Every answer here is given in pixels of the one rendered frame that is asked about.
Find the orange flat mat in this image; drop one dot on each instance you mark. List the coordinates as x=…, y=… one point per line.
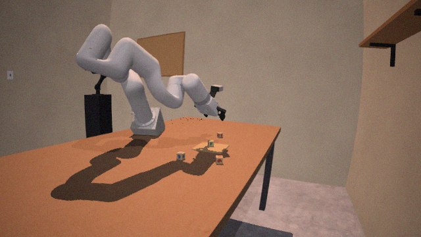
x=217, y=148

